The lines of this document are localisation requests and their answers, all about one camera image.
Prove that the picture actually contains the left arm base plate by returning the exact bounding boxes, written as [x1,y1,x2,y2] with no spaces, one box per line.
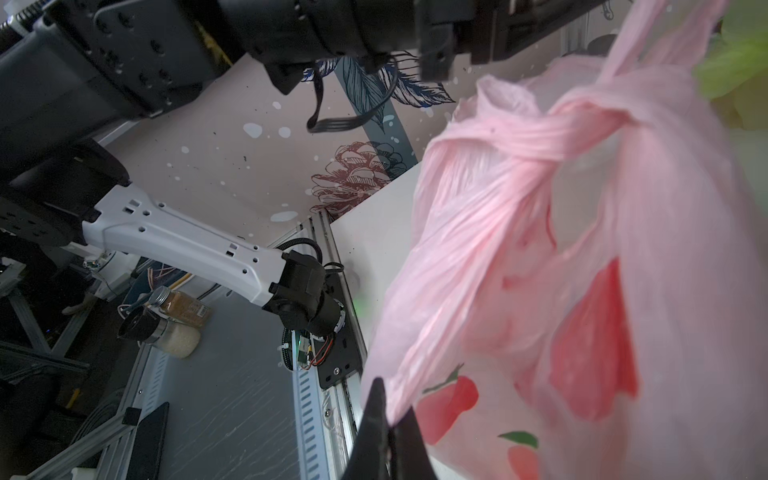
[279,261,363,390]

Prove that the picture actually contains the spice jars on floor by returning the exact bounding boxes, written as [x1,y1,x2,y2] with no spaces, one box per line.
[117,286,212,359]

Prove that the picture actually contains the pink plastic bag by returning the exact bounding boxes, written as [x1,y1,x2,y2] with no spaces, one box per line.
[361,1,767,479]

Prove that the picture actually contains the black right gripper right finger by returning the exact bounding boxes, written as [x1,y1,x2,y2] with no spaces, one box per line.
[392,408,437,480]

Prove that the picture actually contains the green avocado print plastic bag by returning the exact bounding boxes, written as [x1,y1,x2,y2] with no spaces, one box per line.
[695,0,767,131]

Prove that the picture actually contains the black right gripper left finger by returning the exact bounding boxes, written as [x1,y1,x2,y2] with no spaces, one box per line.
[341,377,390,480]

